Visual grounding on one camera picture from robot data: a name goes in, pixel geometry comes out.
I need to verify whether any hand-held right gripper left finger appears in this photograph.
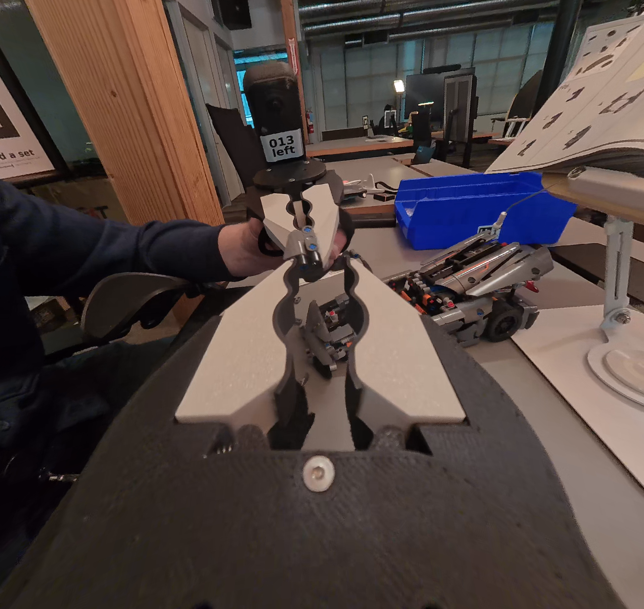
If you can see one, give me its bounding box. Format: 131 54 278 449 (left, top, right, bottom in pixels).
174 261 308 451

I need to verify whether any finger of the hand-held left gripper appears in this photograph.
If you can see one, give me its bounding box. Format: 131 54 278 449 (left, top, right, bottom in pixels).
260 191 306 261
303 185 344 269

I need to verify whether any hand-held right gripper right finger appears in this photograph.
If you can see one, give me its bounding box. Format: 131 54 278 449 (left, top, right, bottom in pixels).
343 258 467 451

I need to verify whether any small grey lego subassembly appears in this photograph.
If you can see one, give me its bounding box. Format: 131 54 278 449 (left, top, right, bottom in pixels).
283 224 324 283

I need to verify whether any grey lego car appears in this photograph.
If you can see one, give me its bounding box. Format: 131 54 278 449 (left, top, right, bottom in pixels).
299 239 555 381

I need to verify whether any person's left forearm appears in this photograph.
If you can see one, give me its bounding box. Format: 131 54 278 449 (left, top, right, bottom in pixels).
0 180 237 299

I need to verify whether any person's left hand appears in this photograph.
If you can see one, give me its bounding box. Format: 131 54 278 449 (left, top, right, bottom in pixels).
218 218 285 279

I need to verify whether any black high-back chair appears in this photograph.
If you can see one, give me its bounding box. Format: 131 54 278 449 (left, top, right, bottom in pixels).
205 102 263 202

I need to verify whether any wooden background desk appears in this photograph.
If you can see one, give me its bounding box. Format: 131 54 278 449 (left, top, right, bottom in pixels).
306 135 416 161

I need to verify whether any blue plastic bin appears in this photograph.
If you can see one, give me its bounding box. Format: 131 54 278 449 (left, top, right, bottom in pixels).
394 170 578 251

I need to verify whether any black flat screen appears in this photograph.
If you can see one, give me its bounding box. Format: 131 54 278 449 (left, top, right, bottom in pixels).
404 67 449 119

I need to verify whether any thick wooden pillar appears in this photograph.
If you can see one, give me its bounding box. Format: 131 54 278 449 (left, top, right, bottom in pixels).
9 0 225 227

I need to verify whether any tall black cabinet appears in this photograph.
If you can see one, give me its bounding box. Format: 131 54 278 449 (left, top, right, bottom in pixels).
443 73 477 163

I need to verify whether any person's body in dark clothing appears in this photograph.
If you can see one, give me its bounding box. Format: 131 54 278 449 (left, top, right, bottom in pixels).
0 287 192 609

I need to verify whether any wooden back chair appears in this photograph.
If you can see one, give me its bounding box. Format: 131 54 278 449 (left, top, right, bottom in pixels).
503 68 546 139

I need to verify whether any white book stand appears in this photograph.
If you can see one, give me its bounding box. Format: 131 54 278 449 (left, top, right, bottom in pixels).
511 165 644 489

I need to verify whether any framed marker sign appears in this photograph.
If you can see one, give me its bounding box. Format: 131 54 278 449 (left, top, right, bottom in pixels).
0 48 68 182

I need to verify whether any instruction booklet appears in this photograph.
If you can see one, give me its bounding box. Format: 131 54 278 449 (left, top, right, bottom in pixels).
484 19 644 175

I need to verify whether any black vertical pole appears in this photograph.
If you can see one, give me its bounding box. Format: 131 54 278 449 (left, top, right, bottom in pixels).
550 0 593 134

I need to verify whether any thin wooden post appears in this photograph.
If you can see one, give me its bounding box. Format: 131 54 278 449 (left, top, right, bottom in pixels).
275 0 310 143

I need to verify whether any black wall speaker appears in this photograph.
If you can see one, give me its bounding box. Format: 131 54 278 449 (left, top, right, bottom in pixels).
216 0 252 30

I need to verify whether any wire page holder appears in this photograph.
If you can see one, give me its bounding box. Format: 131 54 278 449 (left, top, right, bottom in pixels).
495 186 550 232

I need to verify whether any silver ventilation duct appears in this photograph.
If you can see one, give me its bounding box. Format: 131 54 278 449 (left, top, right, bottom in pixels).
298 0 568 37

